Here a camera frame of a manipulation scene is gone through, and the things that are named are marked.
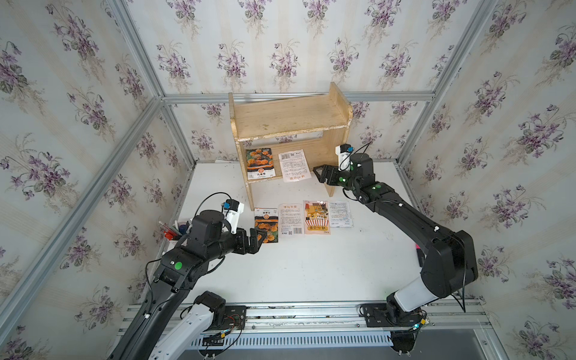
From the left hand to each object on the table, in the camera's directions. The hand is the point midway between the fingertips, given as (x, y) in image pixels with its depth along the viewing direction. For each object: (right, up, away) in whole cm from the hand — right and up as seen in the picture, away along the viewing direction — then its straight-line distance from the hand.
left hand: (258, 234), depth 67 cm
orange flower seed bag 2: (0, 0, +31) cm, 31 cm away
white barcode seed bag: (+10, -1, +31) cm, 32 cm away
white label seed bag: (+11, +22, +24) cm, 34 cm away
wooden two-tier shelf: (+8, +38, +48) cm, 62 cm away
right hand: (+22, +21, +16) cm, 34 cm away
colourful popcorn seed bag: (+22, +1, +32) cm, 38 cm away
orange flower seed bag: (-3, +24, +24) cm, 34 cm away
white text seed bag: (+32, +1, +32) cm, 45 cm away
